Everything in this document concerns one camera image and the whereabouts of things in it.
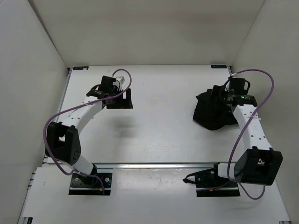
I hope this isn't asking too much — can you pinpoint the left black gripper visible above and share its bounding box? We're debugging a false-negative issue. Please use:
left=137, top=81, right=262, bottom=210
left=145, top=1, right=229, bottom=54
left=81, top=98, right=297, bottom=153
left=107, top=87, right=134, bottom=109

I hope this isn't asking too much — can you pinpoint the black pleated skirt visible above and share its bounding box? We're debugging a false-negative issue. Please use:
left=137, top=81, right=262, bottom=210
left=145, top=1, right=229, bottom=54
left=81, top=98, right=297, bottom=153
left=192, top=85, right=237, bottom=131

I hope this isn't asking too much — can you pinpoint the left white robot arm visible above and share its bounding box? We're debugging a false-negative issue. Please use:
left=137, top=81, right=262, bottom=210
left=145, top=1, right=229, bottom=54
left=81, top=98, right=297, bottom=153
left=43, top=74, right=133, bottom=186

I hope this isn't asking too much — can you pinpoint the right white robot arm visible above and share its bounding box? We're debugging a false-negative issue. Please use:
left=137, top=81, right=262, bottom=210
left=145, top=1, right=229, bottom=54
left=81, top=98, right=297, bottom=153
left=209, top=78, right=283, bottom=187

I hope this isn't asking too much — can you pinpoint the right blue corner label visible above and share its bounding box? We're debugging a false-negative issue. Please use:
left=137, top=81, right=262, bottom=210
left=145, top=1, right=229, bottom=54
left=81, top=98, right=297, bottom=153
left=211, top=64, right=227, bottom=69

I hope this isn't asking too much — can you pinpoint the blue corner label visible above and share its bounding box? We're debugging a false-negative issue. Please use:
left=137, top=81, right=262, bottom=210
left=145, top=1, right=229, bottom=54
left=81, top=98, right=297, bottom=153
left=72, top=66, right=89, bottom=70
left=211, top=64, right=227, bottom=69

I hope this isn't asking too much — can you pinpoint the left blue corner label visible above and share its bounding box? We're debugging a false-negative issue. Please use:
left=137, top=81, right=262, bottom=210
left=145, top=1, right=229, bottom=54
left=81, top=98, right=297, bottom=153
left=72, top=66, right=89, bottom=70

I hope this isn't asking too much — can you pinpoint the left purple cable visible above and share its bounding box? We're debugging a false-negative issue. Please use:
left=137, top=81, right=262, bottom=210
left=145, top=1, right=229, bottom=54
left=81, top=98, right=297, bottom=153
left=43, top=68, right=132, bottom=176

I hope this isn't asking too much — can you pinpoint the purple cable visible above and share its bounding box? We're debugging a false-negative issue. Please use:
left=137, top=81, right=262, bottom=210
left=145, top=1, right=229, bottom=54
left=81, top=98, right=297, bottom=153
left=227, top=69, right=274, bottom=200
left=43, top=68, right=132, bottom=176

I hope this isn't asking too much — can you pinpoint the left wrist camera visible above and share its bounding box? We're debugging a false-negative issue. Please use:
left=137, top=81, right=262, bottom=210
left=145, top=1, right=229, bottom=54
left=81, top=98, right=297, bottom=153
left=115, top=76, right=125, bottom=84

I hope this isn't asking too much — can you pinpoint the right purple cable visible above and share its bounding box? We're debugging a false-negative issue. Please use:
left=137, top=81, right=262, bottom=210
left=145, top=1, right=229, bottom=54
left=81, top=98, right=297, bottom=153
left=227, top=69, right=274, bottom=200

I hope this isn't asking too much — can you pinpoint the aluminium table rail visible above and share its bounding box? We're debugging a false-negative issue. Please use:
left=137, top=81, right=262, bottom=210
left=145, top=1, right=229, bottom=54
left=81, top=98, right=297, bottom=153
left=96, top=162, right=214, bottom=169

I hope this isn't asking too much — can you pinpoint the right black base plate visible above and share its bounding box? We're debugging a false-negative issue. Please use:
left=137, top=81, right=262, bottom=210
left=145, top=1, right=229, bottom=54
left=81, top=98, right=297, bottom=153
left=195, top=173, right=240, bottom=197

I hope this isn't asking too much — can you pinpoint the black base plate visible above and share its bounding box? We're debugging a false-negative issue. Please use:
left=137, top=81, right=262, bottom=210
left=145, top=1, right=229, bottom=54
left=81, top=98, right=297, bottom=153
left=195, top=173, right=240, bottom=197
left=69, top=173, right=113, bottom=196

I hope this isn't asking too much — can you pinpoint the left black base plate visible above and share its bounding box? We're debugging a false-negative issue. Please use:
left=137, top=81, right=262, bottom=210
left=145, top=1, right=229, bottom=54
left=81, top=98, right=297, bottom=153
left=69, top=173, right=113, bottom=196

